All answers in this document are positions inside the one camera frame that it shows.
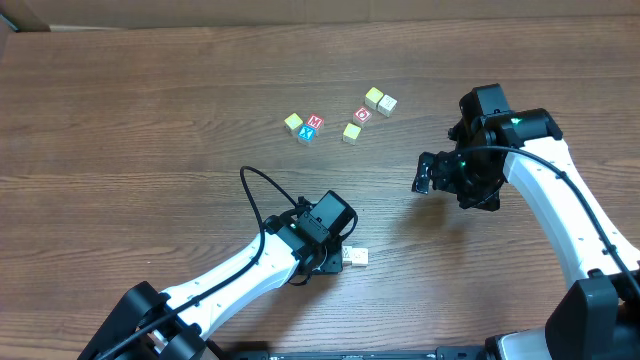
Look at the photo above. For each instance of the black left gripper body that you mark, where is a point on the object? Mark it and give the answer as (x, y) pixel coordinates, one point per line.
(331, 261)

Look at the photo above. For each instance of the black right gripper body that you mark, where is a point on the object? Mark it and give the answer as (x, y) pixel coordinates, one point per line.
(440, 173)

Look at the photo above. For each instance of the wooden block with fish drawing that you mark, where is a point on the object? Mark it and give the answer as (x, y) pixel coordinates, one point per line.
(359, 257)

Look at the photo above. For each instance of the wooden block with M outline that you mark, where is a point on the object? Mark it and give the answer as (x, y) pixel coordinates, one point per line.
(347, 255)

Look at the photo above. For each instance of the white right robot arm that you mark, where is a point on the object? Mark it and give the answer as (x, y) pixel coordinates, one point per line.
(598, 317)

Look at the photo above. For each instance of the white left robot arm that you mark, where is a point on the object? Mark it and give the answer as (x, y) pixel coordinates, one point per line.
(176, 323)

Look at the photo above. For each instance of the plain cream wooden block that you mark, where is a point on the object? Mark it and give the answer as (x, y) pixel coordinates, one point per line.
(387, 105)

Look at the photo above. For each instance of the red faced wooden block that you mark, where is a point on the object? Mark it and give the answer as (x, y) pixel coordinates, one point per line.
(362, 116)

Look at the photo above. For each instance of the yellow C wooden block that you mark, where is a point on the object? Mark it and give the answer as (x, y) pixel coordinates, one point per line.
(351, 134)

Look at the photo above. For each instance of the yellow top wooden block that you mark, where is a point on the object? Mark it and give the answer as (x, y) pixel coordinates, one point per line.
(373, 97)

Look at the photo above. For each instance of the blue X wooden block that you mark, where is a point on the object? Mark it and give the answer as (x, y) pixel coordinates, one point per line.
(306, 135)

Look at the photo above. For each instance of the red M wooden block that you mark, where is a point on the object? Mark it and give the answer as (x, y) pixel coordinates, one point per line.
(316, 122)

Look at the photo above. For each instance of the yellow L wooden block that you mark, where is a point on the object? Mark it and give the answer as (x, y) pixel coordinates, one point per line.
(292, 123)

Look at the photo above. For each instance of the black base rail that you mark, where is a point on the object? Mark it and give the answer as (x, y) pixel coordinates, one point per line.
(260, 351)

